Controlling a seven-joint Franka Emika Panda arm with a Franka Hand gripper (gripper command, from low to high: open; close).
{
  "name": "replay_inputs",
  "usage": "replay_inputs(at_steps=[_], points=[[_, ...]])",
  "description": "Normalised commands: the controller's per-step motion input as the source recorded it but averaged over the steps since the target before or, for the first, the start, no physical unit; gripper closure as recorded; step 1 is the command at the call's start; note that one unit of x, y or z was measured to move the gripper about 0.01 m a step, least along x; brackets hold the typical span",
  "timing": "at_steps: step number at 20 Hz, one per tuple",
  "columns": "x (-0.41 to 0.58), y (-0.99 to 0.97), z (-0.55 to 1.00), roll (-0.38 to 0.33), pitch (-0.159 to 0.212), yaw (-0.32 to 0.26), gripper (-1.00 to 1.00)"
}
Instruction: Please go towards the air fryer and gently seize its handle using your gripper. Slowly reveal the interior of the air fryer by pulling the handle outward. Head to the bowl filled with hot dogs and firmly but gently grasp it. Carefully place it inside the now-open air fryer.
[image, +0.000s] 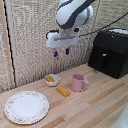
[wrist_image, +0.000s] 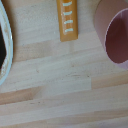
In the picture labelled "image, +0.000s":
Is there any black cable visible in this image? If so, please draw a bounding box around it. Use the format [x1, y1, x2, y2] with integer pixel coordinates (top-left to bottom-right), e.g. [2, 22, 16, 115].
[79, 12, 128, 38]

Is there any yellow food piece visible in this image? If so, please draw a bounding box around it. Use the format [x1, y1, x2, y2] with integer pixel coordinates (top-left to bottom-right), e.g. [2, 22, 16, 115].
[45, 75, 57, 83]

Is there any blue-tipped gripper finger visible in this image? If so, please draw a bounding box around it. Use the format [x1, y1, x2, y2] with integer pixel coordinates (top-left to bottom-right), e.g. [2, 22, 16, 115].
[65, 46, 71, 56]
[53, 48, 59, 59]

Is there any pink mug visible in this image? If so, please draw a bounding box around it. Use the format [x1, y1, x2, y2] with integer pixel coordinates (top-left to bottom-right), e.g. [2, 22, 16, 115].
[71, 73, 90, 93]

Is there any white plate with floral rim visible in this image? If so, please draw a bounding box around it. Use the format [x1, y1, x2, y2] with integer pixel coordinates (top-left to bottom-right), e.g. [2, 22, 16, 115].
[3, 90, 51, 126]

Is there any small white bowl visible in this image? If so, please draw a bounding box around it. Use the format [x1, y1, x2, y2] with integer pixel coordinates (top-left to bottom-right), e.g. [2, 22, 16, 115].
[44, 73, 61, 88]

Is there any yellow rectangular block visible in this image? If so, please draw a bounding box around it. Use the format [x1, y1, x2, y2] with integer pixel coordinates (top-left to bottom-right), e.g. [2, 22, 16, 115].
[55, 85, 72, 98]

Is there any black air fryer drawer basket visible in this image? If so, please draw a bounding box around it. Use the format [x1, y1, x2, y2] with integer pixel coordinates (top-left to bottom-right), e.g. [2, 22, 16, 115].
[88, 42, 117, 76]

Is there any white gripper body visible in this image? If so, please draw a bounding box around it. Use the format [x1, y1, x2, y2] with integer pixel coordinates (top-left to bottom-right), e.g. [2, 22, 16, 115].
[45, 28, 81, 49]

